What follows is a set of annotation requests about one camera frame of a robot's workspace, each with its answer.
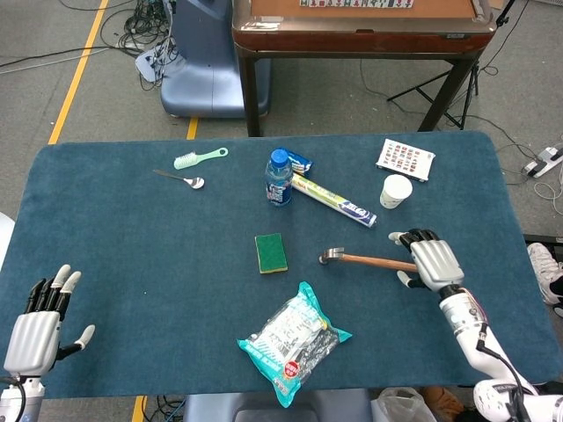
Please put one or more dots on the green and yellow sponge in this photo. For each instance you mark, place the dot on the green and yellow sponge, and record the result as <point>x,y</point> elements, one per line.
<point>270,252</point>

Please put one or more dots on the small blue snack packet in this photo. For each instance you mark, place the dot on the small blue snack packet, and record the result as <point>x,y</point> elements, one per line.
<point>302,163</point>

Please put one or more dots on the white box of tiles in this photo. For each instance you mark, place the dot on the white box of tiles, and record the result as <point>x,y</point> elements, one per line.
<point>405,160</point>

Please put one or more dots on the teal plastic snack bag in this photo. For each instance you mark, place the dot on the teal plastic snack bag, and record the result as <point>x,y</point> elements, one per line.
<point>292,343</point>

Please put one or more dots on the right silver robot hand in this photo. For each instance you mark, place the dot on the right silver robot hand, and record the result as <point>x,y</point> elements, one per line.
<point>437,264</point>

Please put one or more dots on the brown mahjong table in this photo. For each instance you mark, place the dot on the brown mahjong table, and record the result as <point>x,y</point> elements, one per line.
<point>360,33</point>

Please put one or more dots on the black tripod stand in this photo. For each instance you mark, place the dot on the black tripod stand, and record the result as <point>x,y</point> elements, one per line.
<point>470,83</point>

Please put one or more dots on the metal spoon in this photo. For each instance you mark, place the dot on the metal spoon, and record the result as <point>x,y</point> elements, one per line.
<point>193,182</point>

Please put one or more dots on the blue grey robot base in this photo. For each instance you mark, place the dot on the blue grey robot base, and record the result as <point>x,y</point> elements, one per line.
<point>206,74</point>

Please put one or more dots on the blue felt table cloth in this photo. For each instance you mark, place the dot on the blue felt table cloth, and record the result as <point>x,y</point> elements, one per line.
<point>154,264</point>

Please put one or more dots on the blue cap drink bottle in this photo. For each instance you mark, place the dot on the blue cap drink bottle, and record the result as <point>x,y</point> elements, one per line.
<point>278,184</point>

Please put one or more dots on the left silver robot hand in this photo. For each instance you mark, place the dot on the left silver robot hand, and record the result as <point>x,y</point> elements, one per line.
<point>33,343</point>

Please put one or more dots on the clear plastic bag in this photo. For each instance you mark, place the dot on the clear plastic bag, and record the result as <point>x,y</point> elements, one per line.
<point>402,406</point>

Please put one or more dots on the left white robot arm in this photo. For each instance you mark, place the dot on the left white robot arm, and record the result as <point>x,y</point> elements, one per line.
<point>17,402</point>

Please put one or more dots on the white power strip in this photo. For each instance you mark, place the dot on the white power strip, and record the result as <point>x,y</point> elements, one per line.
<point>543,162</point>

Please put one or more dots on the white sneaker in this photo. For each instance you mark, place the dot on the white sneaker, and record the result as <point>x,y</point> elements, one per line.
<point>545,272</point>

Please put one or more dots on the row of mahjong tiles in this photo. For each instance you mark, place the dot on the row of mahjong tiles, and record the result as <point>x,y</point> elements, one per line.
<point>356,3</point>

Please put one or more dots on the white paper cup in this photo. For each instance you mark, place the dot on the white paper cup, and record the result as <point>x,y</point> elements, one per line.
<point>395,192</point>

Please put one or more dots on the grey robot torso base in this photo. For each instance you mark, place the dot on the grey robot torso base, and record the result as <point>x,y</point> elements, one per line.
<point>272,406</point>

